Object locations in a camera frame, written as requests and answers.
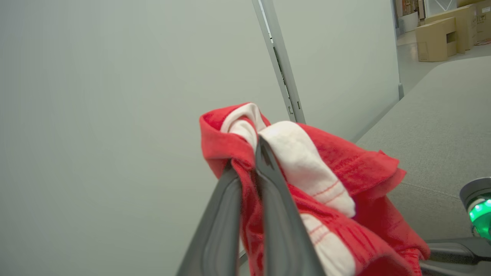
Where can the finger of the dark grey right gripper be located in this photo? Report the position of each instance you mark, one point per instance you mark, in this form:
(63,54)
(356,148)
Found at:
(464,251)
(456,270)

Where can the small brown cardboard box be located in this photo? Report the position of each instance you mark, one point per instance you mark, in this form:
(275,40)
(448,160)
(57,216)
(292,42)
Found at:
(433,42)

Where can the grey fabric sofa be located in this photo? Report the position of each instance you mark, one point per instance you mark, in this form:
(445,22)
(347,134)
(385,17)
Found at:
(441,134)

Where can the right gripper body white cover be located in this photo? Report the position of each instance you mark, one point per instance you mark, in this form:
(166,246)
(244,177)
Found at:
(481,207)

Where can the grey partition foot right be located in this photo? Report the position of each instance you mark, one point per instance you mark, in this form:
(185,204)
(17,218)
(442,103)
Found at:
(285,73)

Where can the white bin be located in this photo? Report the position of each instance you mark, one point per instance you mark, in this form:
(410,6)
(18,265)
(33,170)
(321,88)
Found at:
(409,21)

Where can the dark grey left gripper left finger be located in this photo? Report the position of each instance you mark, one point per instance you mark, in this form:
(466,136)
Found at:
(220,230)

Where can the brown cardboard box with print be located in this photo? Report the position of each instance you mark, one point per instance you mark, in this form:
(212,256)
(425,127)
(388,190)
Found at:
(484,19)

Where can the red and white garment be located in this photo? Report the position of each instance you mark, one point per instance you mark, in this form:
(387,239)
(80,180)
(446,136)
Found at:
(364,165)

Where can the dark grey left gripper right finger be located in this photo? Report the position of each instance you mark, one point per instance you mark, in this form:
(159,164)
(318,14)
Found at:
(282,230)

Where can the tall brown cardboard box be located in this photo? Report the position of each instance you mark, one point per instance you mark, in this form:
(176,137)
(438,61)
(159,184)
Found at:
(465,23)

